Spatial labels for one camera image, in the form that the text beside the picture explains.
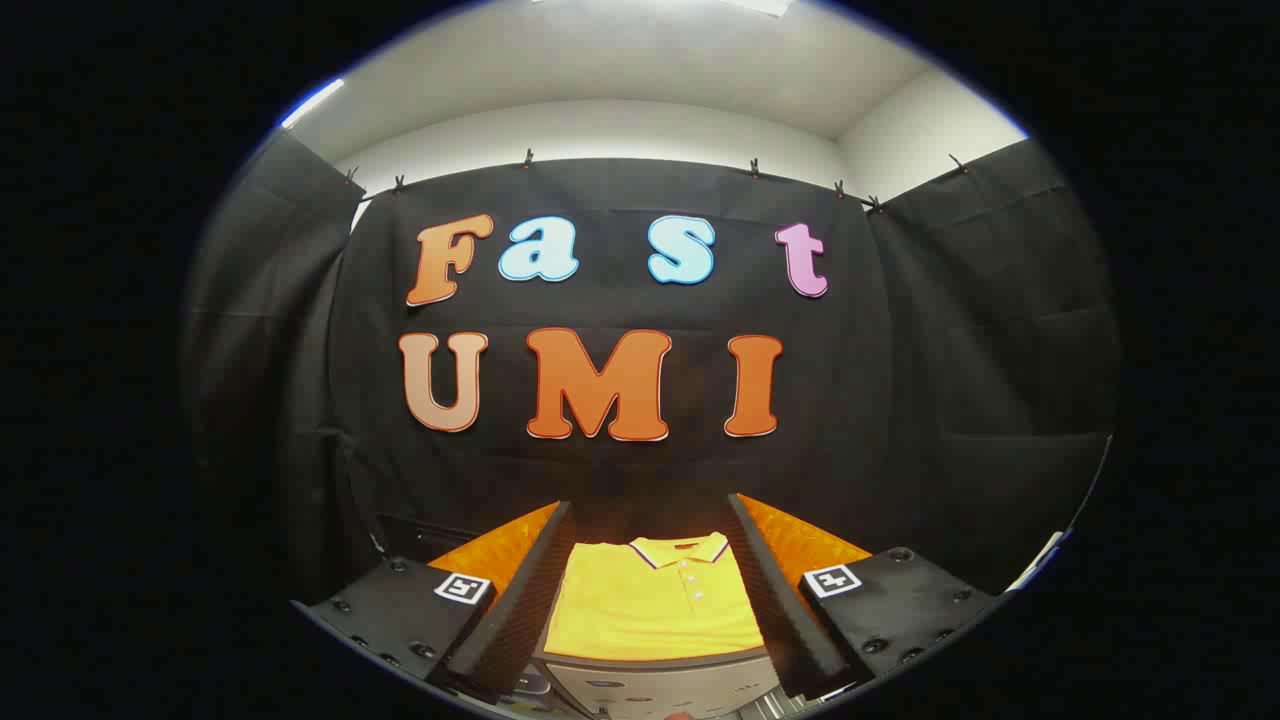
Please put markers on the row of black cloth clips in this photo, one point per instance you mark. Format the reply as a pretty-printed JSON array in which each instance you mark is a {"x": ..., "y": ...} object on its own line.
[{"x": 527, "y": 158}]

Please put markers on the grey topped white cabinet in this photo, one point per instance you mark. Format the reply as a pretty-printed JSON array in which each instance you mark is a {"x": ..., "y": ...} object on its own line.
[{"x": 650, "y": 690}]

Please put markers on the dark glass washing machine lid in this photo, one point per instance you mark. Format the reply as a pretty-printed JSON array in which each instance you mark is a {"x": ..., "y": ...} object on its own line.
[{"x": 410, "y": 540}]

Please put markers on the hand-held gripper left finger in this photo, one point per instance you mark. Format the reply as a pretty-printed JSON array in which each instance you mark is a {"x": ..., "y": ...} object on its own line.
[{"x": 520, "y": 610}]

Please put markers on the ceiling light strip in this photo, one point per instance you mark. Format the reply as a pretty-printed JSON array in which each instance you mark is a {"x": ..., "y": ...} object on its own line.
[{"x": 312, "y": 102}]

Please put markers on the yellow polo shirt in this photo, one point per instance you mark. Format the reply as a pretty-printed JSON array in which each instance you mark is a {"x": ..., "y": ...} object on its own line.
[{"x": 640, "y": 610}]

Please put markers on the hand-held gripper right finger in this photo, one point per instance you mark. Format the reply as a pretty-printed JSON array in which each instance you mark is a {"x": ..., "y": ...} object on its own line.
[{"x": 780, "y": 610}]

